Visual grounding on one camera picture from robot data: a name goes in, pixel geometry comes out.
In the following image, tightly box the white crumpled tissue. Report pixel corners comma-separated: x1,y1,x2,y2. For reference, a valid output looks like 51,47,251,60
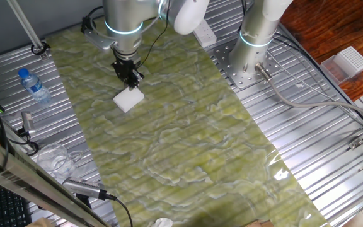
151,217,175,227

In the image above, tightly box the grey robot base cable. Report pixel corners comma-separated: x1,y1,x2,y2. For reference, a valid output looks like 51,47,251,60
255,62,363,125

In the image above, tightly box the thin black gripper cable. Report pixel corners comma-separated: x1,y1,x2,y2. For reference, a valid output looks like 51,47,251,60
137,0,170,69

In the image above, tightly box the cardboard box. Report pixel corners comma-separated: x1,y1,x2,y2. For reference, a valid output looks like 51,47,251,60
246,219,275,227

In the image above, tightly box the black keyboard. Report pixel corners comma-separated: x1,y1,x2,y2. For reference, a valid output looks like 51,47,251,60
0,179,33,227

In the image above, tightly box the silver ribbed camera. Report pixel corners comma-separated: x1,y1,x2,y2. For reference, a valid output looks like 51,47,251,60
62,176,108,201

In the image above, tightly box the green marble pattern mat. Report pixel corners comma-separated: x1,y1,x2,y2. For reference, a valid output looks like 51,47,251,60
45,15,329,227

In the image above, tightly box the black clamp tool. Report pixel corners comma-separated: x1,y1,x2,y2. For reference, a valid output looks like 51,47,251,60
17,110,40,139

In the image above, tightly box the white pipette tip box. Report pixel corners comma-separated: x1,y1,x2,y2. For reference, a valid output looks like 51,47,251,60
335,46,363,78

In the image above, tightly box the aluminium pole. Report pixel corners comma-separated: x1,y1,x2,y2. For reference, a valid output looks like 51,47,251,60
6,0,49,59

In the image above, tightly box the clear plastic box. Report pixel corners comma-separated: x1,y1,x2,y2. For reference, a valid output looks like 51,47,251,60
320,55,349,85

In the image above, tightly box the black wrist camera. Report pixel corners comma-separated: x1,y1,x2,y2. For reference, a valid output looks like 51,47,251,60
80,16,96,34

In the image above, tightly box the white power strip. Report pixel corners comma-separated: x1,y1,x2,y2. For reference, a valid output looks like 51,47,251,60
192,18,217,48

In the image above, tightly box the silver camera bracket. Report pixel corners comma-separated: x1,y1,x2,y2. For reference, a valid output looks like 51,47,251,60
83,28,116,51

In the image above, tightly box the aluminium frame bar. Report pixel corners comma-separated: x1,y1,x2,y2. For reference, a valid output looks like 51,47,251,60
0,131,110,227

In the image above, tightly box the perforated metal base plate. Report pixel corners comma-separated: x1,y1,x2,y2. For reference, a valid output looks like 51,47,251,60
211,39,283,90

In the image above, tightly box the black ribbed camera cable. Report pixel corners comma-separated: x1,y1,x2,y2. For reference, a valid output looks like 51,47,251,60
105,194,134,227

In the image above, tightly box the clear glass mug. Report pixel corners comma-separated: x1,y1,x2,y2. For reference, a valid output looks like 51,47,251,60
36,143,84,180

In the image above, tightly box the white sponge block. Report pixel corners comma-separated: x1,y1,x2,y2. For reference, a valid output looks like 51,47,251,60
112,86,146,114

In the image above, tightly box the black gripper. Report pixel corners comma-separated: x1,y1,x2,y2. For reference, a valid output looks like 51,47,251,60
111,58,145,90

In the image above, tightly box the water bottle blue cap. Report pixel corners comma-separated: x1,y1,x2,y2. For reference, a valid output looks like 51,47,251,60
17,67,52,105

